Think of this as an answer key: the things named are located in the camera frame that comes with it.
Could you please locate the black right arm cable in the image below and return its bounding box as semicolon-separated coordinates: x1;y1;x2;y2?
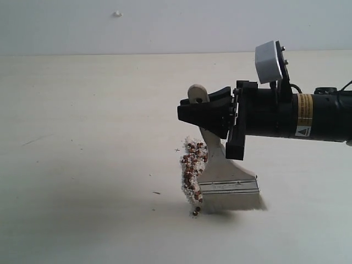
290;79;352;96

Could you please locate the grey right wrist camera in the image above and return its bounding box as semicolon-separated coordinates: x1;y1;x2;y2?
254;40;294;102

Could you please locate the white paint brush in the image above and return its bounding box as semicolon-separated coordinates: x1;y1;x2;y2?
187;84;269;215

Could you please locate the beans and rice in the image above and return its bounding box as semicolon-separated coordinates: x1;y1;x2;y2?
148;134;210;218

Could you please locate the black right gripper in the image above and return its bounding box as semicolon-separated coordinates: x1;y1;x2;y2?
177;80;294;160

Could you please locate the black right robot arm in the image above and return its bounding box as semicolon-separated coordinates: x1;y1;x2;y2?
177;80;351;160

